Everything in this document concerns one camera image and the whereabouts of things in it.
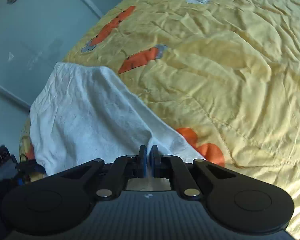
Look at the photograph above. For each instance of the white towel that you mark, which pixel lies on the white towel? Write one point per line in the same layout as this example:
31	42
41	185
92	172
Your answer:
90	120

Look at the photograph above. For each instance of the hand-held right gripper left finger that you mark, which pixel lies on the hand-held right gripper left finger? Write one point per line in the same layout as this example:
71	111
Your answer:
143	161

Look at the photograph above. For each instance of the yellow printed blanket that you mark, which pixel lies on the yellow printed blanket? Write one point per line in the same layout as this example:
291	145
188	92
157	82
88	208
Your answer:
215	80

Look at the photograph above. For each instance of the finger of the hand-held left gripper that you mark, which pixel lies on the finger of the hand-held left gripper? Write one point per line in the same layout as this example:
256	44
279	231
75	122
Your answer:
30	168

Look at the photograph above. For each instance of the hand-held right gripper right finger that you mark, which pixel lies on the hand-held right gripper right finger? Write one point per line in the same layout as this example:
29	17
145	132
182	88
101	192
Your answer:
154	161

